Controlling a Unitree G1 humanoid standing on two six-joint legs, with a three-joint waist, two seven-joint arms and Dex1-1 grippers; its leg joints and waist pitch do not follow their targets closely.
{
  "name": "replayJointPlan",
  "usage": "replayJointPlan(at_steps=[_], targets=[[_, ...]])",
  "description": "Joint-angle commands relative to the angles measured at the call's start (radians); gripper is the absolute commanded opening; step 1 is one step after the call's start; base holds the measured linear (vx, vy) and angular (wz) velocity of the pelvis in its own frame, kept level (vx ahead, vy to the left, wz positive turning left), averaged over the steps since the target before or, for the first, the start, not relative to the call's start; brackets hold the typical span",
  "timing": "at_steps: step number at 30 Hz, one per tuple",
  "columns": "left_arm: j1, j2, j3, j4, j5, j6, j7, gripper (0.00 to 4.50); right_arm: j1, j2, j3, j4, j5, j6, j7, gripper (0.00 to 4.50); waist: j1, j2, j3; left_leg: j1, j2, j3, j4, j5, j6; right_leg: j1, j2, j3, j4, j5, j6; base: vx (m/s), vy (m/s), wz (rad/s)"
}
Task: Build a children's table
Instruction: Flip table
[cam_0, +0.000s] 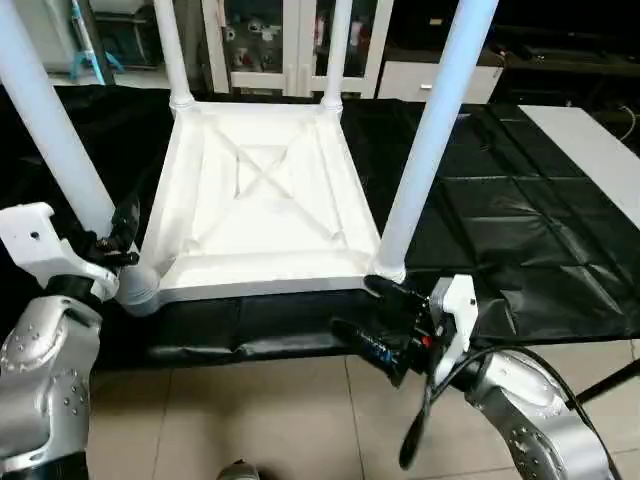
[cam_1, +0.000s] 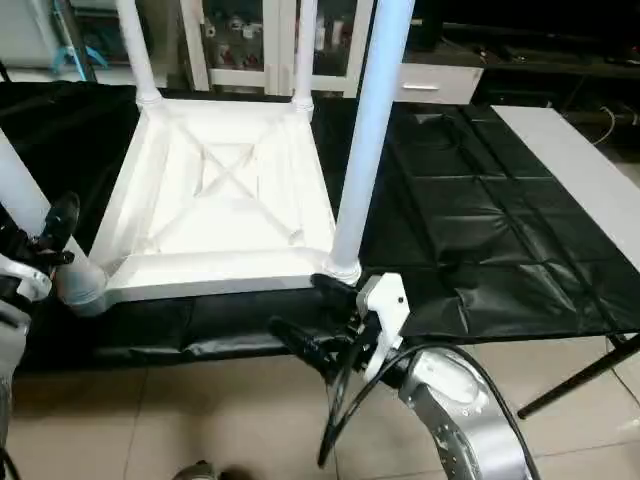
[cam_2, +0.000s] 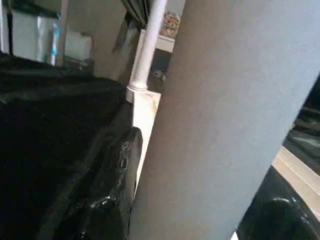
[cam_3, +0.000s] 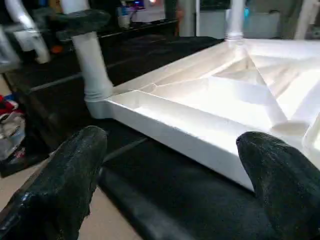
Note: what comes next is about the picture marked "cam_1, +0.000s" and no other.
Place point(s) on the white plastic table leg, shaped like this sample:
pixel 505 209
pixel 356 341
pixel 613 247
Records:
pixel 370 130
pixel 305 50
pixel 30 210
pixel 138 50

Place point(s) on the white plastic table top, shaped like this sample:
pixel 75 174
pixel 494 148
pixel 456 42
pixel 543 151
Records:
pixel 230 190

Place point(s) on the black shoe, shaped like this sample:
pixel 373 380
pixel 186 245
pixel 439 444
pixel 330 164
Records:
pixel 205 471

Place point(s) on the black table mat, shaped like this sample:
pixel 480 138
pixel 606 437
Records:
pixel 480 200

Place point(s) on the black metal workbench leg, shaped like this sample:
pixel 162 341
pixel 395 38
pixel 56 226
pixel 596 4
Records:
pixel 575 375

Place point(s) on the white drawer unit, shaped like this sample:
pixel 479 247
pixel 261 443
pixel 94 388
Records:
pixel 440 85

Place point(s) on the white glass door cabinet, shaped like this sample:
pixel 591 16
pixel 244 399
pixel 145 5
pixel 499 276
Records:
pixel 260 45

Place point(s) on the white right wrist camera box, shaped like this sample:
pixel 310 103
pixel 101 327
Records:
pixel 385 300

